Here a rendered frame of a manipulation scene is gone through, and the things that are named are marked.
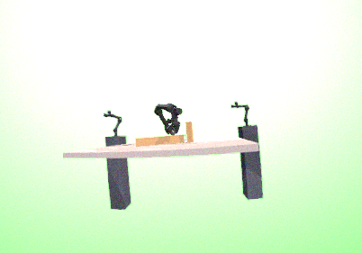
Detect light wooden board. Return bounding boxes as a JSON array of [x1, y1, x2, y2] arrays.
[[136, 134, 186, 147]]

